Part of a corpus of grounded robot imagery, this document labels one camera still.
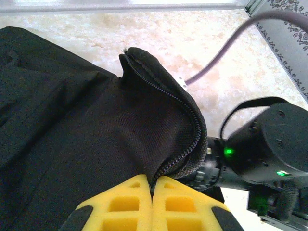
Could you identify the right aluminium frame post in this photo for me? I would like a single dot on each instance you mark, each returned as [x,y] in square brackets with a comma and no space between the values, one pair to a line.
[255,6]

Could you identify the black fabric backpack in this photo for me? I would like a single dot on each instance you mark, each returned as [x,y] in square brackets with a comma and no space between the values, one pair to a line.
[72,120]

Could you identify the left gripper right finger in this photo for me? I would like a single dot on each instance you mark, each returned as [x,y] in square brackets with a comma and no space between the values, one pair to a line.
[178,207]

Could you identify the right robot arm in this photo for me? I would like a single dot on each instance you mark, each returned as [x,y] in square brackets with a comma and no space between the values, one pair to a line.
[281,207]

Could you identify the rear aluminium frame rail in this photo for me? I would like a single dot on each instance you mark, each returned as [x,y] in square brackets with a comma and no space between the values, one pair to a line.
[120,7]

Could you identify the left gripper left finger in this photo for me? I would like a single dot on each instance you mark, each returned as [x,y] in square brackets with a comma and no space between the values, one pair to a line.
[125,207]

